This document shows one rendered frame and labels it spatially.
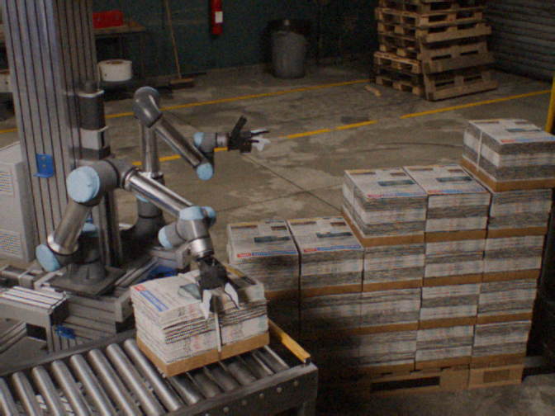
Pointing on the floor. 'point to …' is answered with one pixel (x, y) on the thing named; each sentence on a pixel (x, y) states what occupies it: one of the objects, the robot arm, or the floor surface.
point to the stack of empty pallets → (404, 39)
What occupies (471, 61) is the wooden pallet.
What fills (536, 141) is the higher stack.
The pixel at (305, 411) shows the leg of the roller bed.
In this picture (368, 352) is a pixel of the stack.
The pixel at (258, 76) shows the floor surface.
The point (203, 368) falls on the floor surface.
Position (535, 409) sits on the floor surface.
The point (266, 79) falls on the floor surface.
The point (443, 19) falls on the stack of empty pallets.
